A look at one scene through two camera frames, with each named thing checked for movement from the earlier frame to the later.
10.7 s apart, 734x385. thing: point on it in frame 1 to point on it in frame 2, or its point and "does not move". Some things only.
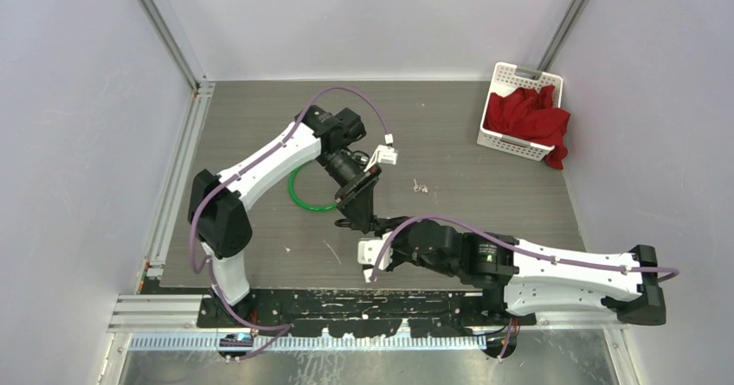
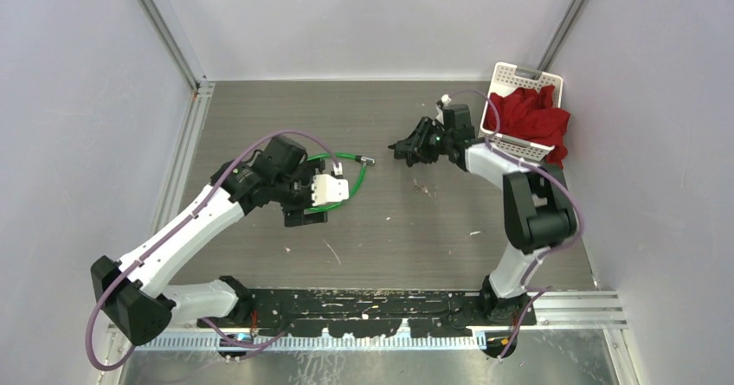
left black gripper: x=360 y=209 to x=294 y=214
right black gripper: x=386 y=225 to x=415 y=146
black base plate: x=465 y=312 does not move
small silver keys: x=421 y=188 does not move
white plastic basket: x=507 y=78 does not move
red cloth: x=529 y=115 does not move
